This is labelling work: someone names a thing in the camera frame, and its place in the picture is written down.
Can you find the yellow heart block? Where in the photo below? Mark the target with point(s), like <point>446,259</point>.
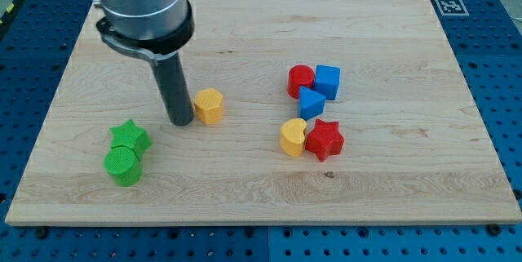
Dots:
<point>293,136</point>

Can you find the red star block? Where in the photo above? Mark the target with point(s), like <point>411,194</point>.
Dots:
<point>325,140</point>

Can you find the green star block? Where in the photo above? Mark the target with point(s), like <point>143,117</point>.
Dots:
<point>130,136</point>

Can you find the wooden board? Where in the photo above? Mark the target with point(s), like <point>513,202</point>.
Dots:
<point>416,150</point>

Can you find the blue triangle block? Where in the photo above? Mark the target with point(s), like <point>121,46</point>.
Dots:
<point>311,103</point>

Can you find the yellow hexagon block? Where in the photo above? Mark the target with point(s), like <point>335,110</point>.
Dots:
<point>209,106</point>

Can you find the red cylinder block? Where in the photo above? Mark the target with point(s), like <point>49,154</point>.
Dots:
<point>300,75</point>

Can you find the blue cube block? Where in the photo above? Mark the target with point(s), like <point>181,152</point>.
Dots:
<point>327,81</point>

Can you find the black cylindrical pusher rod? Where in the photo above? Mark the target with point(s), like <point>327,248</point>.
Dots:
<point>172,85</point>

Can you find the green cylinder block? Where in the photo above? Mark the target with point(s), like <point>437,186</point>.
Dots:
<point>123,166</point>

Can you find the white fiducial marker tag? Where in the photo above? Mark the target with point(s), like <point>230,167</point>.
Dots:
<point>452,7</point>

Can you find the black clamp ring bracket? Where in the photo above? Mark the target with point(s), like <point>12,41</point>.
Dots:
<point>152,50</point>

